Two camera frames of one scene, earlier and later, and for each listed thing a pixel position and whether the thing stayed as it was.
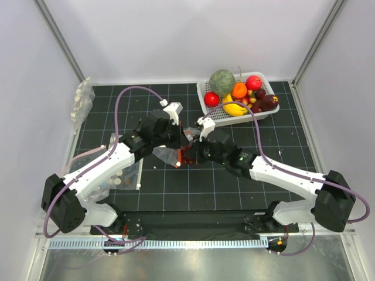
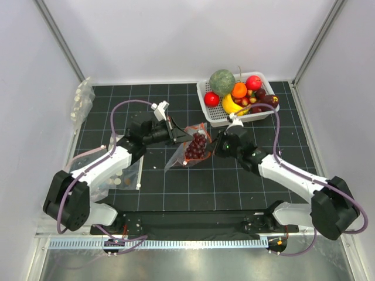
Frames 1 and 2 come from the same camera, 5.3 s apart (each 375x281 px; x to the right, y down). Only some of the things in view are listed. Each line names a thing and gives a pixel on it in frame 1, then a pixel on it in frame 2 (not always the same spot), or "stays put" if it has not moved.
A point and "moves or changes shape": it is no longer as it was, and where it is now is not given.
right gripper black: x=197 y=147 -> x=215 y=147
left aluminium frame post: x=59 y=38 stays put
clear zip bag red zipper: x=173 y=157 moves or changes shape
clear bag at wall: x=84 y=96 stays put
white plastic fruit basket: x=218 y=116 stays put
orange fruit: x=239 y=90 stays put
